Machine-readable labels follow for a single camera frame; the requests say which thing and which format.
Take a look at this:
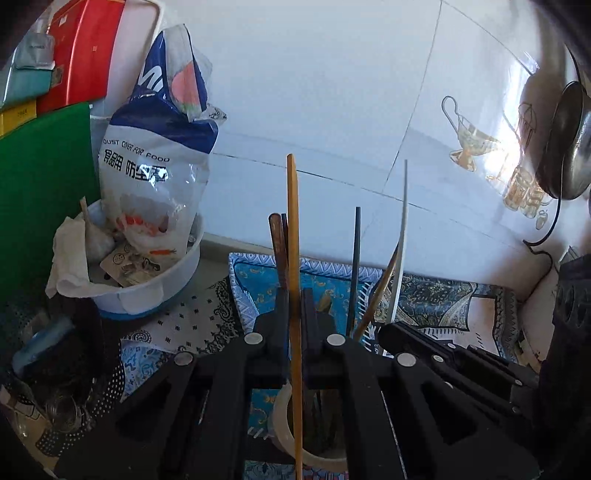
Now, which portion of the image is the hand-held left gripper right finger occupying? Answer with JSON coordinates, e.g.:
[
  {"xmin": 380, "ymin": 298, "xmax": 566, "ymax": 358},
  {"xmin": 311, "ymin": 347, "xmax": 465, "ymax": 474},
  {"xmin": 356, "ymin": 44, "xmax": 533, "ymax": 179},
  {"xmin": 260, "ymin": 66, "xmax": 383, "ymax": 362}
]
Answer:
[{"xmin": 301, "ymin": 287, "xmax": 541, "ymax": 480}]

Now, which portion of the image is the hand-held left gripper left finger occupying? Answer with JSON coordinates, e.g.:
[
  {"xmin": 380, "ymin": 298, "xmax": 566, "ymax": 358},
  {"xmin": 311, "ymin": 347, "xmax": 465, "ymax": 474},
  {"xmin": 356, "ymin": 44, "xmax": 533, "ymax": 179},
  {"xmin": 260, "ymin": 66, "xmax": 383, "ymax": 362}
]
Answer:
[{"xmin": 54, "ymin": 286, "xmax": 291, "ymax": 480}]

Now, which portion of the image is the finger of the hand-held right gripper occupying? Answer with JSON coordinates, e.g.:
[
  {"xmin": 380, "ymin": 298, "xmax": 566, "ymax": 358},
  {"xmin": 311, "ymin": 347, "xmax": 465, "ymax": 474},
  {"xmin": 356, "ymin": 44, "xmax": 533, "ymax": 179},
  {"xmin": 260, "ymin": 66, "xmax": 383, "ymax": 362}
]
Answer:
[{"xmin": 378, "ymin": 322, "xmax": 539, "ymax": 403}]

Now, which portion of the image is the dark slate chopstick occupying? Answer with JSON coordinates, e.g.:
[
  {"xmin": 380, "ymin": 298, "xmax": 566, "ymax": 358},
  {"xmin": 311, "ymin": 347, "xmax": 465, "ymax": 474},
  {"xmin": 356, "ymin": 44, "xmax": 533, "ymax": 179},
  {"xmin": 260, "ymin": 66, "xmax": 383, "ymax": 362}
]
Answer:
[{"xmin": 348, "ymin": 207, "xmax": 362, "ymax": 336}]

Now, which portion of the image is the curved brown chopstick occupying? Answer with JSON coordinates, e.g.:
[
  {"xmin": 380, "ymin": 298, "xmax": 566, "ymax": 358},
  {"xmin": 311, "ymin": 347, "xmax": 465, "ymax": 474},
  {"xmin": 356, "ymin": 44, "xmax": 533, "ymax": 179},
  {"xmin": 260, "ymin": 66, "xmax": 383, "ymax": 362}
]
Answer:
[{"xmin": 353, "ymin": 244, "xmax": 400, "ymax": 343}]

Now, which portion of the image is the orange wooden chopstick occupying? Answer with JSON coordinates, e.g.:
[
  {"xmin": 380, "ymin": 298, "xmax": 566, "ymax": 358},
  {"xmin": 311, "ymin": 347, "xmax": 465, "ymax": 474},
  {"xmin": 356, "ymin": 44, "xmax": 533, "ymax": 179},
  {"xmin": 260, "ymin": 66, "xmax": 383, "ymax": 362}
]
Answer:
[{"xmin": 286, "ymin": 154, "xmax": 306, "ymax": 480}]

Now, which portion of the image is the white paper cup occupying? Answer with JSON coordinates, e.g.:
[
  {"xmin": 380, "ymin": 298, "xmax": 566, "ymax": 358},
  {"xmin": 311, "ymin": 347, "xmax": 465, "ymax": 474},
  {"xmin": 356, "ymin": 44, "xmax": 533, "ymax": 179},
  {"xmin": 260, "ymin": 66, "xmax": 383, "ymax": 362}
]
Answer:
[{"xmin": 270, "ymin": 381, "xmax": 352, "ymax": 472}]

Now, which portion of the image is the pale thin chopstick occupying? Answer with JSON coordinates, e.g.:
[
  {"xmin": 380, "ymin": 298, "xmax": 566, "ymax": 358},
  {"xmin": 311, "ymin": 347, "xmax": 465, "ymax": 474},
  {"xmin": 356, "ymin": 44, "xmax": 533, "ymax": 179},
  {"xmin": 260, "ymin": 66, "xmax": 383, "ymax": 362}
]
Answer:
[{"xmin": 385, "ymin": 159, "xmax": 410, "ymax": 325}]

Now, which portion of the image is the blue patterned mat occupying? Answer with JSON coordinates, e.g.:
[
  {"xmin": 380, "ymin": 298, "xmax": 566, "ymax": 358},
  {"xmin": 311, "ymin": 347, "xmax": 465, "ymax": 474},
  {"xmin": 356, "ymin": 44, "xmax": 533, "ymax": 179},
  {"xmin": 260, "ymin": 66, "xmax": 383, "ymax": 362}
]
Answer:
[{"xmin": 228, "ymin": 251, "xmax": 402, "ymax": 480}]

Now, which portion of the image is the dark paisley mat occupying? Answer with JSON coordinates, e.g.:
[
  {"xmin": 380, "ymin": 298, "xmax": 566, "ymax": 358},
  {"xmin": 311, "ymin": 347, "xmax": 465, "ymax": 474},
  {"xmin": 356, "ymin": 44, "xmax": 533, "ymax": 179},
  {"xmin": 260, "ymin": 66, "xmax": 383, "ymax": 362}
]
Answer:
[{"xmin": 369, "ymin": 272, "xmax": 520, "ymax": 358}]

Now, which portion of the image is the white black patterned cloth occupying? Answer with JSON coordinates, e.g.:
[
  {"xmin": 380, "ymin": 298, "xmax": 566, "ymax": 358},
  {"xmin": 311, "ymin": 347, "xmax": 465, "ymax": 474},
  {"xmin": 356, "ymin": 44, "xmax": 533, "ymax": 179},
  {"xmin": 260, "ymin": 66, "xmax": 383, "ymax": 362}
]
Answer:
[{"xmin": 121, "ymin": 276, "xmax": 252, "ymax": 357}]

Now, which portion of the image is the white and blue basin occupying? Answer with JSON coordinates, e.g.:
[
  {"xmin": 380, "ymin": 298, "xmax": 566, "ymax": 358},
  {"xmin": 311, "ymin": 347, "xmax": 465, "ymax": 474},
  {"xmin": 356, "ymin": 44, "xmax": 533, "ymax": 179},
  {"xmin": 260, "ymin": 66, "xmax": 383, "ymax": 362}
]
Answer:
[{"xmin": 90, "ymin": 198, "xmax": 205, "ymax": 320}]

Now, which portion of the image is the pale blue patterned cloth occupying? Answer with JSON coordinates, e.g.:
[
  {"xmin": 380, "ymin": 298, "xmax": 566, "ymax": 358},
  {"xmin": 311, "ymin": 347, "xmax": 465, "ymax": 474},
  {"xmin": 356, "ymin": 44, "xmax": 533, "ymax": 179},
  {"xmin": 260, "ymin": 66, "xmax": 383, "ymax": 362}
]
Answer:
[{"xmin": 121, "ymin": 344, "xmax": 178, "ymax": 395}]

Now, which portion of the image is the printed card packet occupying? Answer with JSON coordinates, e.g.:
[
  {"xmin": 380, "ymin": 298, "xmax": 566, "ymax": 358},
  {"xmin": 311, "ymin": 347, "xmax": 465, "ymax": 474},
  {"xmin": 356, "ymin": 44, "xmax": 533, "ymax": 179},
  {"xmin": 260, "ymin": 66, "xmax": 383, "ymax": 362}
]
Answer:
[{"xmin": 100, "ymin": 242, "xmax": 163, "ymax": 288}]

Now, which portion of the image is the black plastic bag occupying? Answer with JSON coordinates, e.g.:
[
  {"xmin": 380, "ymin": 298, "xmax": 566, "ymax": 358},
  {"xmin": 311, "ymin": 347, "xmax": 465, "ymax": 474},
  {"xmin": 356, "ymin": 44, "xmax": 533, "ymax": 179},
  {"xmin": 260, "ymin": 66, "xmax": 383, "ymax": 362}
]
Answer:
[{"xmin": 59, "ymin": 299, "xmax": 123, "ymax": 400}]

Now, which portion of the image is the garlic bulb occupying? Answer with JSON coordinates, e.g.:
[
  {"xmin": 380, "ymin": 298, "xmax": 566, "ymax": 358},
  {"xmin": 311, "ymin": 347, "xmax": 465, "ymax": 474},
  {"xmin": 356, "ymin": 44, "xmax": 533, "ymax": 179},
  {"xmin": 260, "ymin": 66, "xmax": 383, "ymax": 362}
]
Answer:
[{"xmin": 79, "ymin": 196, "xmax": 116, "ymax": 265}]

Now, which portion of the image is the printed plastic bag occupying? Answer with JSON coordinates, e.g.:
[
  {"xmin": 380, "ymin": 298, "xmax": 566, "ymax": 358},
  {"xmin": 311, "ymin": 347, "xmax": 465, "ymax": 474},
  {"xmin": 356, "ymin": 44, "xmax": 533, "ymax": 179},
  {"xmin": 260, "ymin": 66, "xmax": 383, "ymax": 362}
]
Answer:
[{"xmin": 97, "ymin": 23, "xmax": 228, "ymax": 269}]

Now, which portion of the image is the hanging metal pot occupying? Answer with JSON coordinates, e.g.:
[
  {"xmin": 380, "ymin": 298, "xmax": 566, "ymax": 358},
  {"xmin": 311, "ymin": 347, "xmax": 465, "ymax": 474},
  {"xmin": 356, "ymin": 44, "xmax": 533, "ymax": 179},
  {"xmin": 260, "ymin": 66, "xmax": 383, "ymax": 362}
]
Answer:
[{"xmin": 534, "ymin": 79, "xmax": 591, "ymax": 201}]

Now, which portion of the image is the white paper towel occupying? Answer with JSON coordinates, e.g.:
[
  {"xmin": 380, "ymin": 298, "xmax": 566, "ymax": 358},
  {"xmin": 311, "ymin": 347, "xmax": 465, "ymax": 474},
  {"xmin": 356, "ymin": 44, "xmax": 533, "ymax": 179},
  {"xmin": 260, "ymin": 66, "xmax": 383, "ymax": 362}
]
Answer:
[{"xmin": 45, "ymin": 215, "xmax": 122, "ymax": 298}]

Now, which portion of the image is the clear glass jar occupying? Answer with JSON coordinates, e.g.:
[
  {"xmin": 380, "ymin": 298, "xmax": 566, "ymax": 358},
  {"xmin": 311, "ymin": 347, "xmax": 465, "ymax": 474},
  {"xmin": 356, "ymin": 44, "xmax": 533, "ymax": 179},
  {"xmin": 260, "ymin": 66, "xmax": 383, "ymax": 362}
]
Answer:
[{"xmin": 44, "ymin": 392, "xmax": 94, "ymax": 435}]

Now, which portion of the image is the light blue plastic item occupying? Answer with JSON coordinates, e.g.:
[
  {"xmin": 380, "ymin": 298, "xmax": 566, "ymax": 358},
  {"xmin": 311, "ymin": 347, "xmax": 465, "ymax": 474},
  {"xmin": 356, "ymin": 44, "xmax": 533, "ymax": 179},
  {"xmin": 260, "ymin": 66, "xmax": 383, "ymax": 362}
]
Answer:
[{"xmin": 11, "ymin": 318, "xmax": 75, "ymax": 376}]

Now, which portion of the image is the perforated metal basket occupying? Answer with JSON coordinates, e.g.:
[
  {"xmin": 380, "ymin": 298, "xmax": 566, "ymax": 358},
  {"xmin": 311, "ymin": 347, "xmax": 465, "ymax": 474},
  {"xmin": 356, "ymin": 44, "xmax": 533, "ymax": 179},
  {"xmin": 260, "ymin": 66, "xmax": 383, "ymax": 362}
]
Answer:
[{"xmin": 0, "ymin": 286, "xmax": 126, "ymax": 459}]

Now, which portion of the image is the green board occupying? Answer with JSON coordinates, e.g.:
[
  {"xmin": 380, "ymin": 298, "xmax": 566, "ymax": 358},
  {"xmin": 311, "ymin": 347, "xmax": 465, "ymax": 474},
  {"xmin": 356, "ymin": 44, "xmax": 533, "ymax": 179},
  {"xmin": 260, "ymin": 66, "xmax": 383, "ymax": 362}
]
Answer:
[{"xmin": 0, "ymin": 102, "xmax": 101, "ymax": 298}]

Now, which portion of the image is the white plastic board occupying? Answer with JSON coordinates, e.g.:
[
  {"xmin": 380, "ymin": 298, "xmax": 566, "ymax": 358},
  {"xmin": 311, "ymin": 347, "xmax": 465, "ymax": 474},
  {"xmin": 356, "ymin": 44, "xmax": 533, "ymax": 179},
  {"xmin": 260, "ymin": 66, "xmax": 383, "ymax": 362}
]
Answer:
[{"xmin": 90, "ymin": 0, "xmax": 168, "ymax": 123}]

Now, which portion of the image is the yellow box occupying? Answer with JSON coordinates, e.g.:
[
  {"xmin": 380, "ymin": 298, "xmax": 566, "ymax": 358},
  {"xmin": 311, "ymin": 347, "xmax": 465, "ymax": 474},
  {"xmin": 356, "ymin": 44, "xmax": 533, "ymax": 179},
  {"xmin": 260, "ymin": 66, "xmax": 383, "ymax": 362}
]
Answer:
[{"xmin": 0, "ymin": 99, "xmax": 38, "ymax": 137}]

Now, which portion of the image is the red box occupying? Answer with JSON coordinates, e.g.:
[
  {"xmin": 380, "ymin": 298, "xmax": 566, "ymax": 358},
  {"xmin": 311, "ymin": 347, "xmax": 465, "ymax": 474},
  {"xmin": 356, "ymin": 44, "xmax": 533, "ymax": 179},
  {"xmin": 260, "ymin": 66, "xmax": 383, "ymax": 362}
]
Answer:
[{"xmin": 36, "ymin": 0, "xmax": 128, "ymax": 116}]

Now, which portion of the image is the teal box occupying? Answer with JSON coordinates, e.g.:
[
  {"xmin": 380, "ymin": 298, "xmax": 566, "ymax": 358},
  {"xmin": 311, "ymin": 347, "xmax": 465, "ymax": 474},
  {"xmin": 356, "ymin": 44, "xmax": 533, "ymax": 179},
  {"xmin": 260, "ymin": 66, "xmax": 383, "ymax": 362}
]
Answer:
[{"xmin": 2, "ymin": 31, "xmax": 57, "ymax": 103}]

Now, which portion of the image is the black cable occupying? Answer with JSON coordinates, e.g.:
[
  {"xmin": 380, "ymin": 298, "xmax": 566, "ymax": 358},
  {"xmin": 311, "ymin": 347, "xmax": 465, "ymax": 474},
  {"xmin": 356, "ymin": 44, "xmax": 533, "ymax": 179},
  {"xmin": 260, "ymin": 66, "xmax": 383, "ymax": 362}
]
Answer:
[{"xmin": 523, "ymin": 198, "xmax": 563, "ymax": 280}]

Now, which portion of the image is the teaware wall sticker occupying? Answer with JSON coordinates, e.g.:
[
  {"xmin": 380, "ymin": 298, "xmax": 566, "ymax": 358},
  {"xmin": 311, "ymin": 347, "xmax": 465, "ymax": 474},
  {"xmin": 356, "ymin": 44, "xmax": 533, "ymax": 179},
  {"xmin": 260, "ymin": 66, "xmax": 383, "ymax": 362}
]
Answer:
[{"xmin": 441, "ymin": 95, "xmax": 556, "ymax": 232}]

